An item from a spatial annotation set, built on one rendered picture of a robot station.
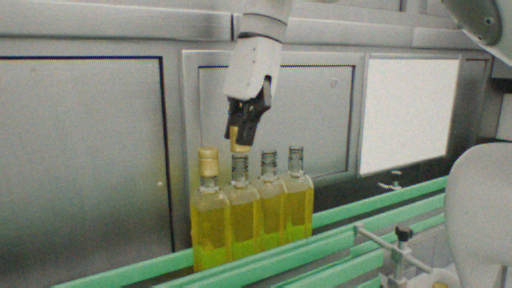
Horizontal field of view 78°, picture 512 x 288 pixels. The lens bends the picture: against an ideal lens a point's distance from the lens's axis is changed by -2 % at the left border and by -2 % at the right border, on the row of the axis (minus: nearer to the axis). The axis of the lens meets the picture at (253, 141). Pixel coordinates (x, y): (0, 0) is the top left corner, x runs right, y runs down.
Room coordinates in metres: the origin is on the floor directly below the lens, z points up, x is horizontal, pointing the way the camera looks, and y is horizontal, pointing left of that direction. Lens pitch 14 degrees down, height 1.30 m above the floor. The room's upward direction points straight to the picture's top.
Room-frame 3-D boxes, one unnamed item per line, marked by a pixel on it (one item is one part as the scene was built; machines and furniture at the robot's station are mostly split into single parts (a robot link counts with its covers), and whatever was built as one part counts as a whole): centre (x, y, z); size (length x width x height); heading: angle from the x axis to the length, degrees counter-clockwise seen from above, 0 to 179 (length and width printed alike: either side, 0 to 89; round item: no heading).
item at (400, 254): (0.54, -0.26, 0.95); 0.17 x 0.03 x 0.12; 29
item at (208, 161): (0.50, 0.07, 1.14); 0.04 x 0.04 x 0.04
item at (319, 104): (0.84, -0.26, 1.15); 0.90 x 0.03 x 0.34; 119
